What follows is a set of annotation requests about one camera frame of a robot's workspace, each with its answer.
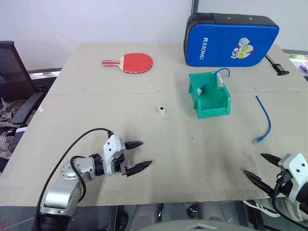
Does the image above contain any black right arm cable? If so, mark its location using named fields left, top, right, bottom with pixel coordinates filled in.
left=272, top=170, right=308, bottom=229

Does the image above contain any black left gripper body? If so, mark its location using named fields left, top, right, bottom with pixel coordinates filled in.
left=111, top=141, right=129, bottom=178

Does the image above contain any grey robot torso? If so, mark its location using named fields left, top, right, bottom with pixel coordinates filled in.
left=141, top=218, right=250, bottom=231

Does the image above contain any blue kick pad with cartoon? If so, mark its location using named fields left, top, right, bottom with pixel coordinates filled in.
left=183, top=12, right=281, bottom=67

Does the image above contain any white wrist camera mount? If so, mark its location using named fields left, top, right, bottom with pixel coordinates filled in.
left=103, top=135, right=126, bottom=178
left=278, top=153, right=308, bottom=205

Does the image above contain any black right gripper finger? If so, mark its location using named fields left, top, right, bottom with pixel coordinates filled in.
left=260, top=153, right=282, bottom=167
left=243, top=169, right=275, bottom=197

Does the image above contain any green plastic storage bin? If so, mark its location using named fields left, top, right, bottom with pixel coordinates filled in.
left=188, top=72, right=232, bottom=119

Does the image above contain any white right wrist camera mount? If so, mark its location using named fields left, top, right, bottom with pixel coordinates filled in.
left=278, top=153, right=308, bottom=205

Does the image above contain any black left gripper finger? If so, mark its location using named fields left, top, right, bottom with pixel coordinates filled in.
left=125, top=160, right=154, bottom=178
left=125, top=141, right=144, bottom=151

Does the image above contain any checked cloth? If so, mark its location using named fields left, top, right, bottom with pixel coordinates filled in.
left=0, top=97, right=27, bottom=160

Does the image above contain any red table tennis paddle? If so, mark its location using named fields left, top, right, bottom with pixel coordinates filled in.
left=101, top=52, right=154, bottom=74

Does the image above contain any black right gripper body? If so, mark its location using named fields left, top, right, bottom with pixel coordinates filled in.
left=272, top=169, right=294, bottom=197

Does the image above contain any black mesh office chair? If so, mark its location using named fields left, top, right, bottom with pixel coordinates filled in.
left=0, top=40, right=47, bottom=126

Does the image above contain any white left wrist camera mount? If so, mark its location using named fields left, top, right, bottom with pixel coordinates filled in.
left=103, top=135, right=126, bottom=178

